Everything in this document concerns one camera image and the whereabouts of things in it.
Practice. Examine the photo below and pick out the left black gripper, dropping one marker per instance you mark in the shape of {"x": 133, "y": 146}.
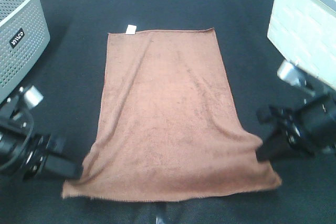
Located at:
{"x": 40, "y": 165}

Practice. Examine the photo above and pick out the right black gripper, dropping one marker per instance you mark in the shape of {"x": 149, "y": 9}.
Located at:
{"x": 290, "y": 137}

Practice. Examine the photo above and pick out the brown microfiber towel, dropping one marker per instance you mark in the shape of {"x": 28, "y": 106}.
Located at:
{"x": 168, "y": 129}

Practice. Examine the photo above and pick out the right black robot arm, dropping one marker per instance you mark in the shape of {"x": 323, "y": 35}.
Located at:
{"x": 318, "y": 113}

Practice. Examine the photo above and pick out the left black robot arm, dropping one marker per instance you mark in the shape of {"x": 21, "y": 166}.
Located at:
{"x": 26, "y": 154}

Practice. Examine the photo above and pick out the white plastic storage bin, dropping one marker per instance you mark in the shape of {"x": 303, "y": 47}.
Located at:
{"x": 303, "y": 31}

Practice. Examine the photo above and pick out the grey perforated plastic basket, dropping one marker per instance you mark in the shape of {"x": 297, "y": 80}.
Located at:
{"x": 24, "y": 37}

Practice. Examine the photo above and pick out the black table mat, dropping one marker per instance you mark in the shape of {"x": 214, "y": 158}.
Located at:
{"x": 70, "y": 76}

